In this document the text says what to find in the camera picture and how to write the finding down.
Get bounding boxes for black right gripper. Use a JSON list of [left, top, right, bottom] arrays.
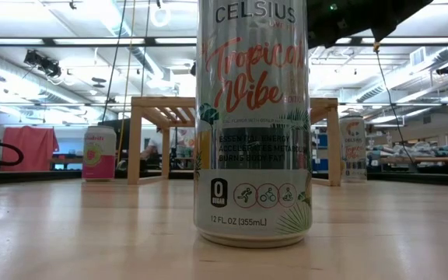
[[306, 0, 394, 50]]

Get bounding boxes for tall Celsius can black lid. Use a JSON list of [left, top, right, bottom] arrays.
[[338, 114, 368, 184], [192, 0, 313, 250]]

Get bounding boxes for pink strawberry soda can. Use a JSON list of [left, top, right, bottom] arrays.
[[82, 124, 117, 182]]

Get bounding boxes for wooden slatted shelf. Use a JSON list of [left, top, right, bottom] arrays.
[[126, 96, 342, 187]]

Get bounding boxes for grey wrapped bundles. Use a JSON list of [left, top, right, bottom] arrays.
[[367, 140, 448, 159]]

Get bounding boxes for wooden workbench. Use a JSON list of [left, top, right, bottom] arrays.
[[379, 155, 448, 176]]

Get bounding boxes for black overhead light bar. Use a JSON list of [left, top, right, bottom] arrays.
[[0, 36, 448, 48]]

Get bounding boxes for person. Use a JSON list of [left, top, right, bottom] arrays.
[[140, 135, 163, 161]]

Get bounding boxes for red cloth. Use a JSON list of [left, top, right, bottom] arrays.
[[0, 125, 60, 173]]

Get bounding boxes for black hanging cable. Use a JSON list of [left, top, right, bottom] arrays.
[[372, 40, 419, 170], [140, 0, 151, 99], [101, 0, 128, 124]]

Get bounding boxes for white hanging ring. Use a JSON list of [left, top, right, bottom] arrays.
[[149, 2, 172, 28]]

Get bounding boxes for yellow hanging rope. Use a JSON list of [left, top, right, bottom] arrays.
[[117, 0, 137, 166]]

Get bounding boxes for black aluminium table frame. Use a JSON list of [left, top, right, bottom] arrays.
[[0, 167, 448, 188]]

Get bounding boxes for black looped cable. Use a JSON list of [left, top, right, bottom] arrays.
[[0, 138, 25, 168]]

